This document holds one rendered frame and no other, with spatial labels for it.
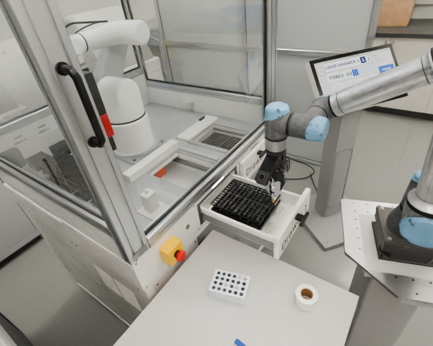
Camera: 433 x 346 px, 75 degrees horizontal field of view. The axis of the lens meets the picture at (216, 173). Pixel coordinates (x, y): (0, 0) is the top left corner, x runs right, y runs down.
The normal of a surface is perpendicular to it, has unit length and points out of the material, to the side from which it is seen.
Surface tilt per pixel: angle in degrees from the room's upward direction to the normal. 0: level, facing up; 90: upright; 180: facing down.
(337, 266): 0
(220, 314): 0
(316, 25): 90
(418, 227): 97
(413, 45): 90
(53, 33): 90
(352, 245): 0
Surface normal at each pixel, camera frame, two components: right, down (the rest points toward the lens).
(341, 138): 0.31, 0.54
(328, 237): -0.09, -0.77
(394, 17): -0.54, 0.57
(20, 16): 0.82, 0.27
